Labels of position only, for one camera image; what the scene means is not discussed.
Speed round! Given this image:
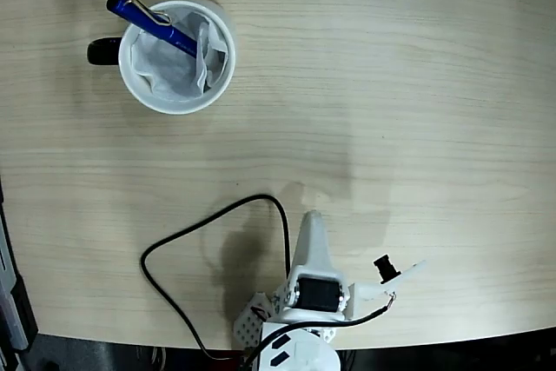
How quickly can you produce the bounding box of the blue pen with metal clip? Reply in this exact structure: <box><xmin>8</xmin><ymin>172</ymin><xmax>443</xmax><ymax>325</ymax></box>
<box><xmin>105</xmin><ymin>0</ymin><xmax>200</xmax><ymax>59</ymax></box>

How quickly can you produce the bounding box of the black camera cable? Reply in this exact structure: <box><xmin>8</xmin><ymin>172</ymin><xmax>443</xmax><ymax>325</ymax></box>
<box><xmin>139</xmin><ymin>193</ymin><xmax>399</xmax><ymax>368</ymax></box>

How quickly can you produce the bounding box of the black wrist camera lens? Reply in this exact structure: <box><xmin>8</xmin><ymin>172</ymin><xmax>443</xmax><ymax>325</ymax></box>
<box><xmin>373</xmin><ymin>254</ymin><xmax>403</xmax><ymax>286</ymax></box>

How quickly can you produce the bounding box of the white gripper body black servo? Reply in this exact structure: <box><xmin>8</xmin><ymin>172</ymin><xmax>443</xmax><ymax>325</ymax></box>
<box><xmin>272</xmin><ymin>274</ymin><xmax>358</xmax><ymax>325</ymax></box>

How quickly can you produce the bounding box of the white mug with black handle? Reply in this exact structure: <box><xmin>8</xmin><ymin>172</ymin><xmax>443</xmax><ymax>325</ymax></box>
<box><xmin>85</xmin><ymin>0</ymin><xmax>238</xmax><ymax>116</ymax></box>

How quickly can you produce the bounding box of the crumpled white tissue paper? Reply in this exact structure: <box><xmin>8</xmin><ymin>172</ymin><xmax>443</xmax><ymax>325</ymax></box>
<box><xmin>129</xmin><ymin>10</ymin><xmax>230</xmax><ymax>103</ymax></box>

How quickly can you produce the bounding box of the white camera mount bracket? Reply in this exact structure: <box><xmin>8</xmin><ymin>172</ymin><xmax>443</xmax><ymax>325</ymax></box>
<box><xmin>348</xmin><ymin>259</ymin><xmax>429</xmax><ymax>318</ymax></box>

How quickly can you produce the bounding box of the grey and black stand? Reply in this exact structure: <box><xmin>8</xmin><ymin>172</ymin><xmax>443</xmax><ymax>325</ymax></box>
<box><xmin>0</xmin><ymin>175</ymin><xmax>40</xmax><ymax>366</ymax></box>

